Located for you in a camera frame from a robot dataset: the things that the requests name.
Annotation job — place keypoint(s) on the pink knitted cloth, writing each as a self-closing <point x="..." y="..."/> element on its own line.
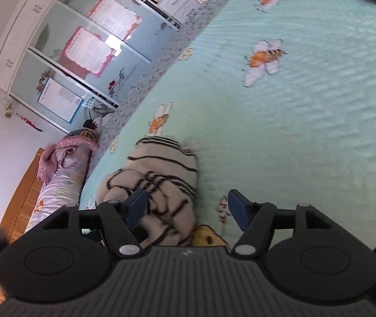
<point x="56" y="153"/>

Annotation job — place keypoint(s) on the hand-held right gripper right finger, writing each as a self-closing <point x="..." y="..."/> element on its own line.
<point x="237" y="209"/>

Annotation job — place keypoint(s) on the floral bedsheet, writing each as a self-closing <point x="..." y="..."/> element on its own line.
<point x="161" y="62"/>

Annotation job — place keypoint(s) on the cream black-striped knit sweater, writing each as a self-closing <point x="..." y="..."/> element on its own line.
<point x="171" y="171"/>

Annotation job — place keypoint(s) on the white glass-door wardrobe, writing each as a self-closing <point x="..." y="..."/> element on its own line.
<point x="42" y="23"/>

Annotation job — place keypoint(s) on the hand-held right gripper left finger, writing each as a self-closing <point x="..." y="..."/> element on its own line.
<point x="137" y="204"/>

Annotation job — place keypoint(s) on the floral bolster pillow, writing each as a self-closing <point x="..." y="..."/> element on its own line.
<point x="66" y="178"/>

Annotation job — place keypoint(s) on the wooden headboard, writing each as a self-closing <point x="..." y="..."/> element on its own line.
<point x="19" y="201"/>

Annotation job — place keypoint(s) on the striped plush toy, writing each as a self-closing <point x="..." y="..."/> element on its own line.
<point x="89" y="132"/>

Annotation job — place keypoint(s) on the pink-bordered paper poster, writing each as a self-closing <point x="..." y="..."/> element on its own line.
<point x="113" y="16"/>
<point x="87" y="51"/>

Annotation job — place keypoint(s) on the green bee-print quilted blanket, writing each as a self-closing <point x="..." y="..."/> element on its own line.
<point x="290" y="122"/>

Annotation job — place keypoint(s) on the blue-bordered paper poster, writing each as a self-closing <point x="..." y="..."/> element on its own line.
<point x="59" y="100"/>

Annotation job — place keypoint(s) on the hanging wall ornament with tassel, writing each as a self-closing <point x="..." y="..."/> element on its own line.
<point x="8" y="112"/>

